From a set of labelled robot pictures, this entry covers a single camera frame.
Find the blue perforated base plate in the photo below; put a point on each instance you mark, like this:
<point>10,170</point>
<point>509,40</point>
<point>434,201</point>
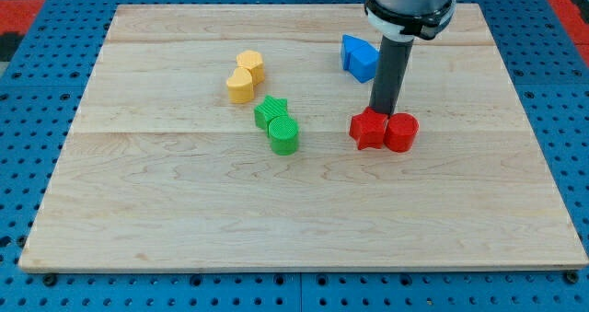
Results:
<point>46,77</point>

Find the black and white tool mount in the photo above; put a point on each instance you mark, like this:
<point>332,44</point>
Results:
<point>398,27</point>

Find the yellow pentagon block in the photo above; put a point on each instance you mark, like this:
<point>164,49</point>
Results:
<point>253,62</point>

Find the blue pentagon block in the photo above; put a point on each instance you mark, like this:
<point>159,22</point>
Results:
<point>349,44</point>

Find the green star block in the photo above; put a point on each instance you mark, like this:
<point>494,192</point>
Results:
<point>269,109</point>

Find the yellow heart block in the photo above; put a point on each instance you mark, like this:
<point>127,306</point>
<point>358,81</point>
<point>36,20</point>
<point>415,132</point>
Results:
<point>239,86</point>

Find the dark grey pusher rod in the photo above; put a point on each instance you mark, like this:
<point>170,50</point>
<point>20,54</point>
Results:
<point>389,74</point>

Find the red star block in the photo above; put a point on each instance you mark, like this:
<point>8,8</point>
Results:
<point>368,128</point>

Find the red circle block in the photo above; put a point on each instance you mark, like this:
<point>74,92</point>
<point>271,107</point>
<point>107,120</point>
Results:
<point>401,131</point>

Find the green circle block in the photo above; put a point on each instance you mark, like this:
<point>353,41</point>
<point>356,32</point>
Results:
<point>283,133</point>

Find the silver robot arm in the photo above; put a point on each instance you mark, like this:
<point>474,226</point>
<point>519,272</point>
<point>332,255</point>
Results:
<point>411,7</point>

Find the blue cube block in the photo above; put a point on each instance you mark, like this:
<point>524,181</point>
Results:
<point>363,62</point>

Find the wooden board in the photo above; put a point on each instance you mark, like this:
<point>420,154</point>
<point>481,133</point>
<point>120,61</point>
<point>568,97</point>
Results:
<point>160,172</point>

